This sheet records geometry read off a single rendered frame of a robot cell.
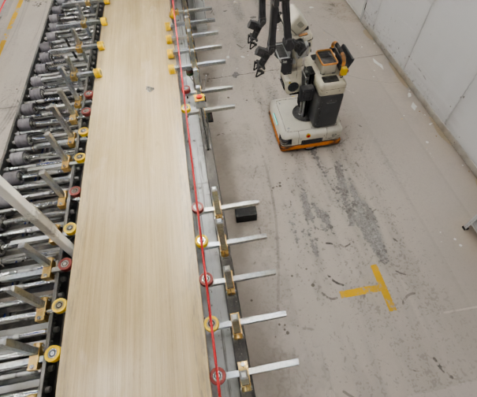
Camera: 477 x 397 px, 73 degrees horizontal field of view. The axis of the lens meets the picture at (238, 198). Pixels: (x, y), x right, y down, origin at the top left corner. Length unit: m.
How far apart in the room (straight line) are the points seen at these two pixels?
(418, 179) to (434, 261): 0.89
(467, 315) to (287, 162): 2.05
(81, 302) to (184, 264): 0.60
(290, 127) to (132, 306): 2.38
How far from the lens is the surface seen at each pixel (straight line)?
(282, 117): 3.60
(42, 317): 2.23
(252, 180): 3.37
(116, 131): 2.79
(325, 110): 3.37
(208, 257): 2.28
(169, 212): 2.17
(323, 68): 3.27
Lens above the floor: 2.69
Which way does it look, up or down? 56 degrees down
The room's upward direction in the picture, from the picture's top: 4 degrees counter-clockwise
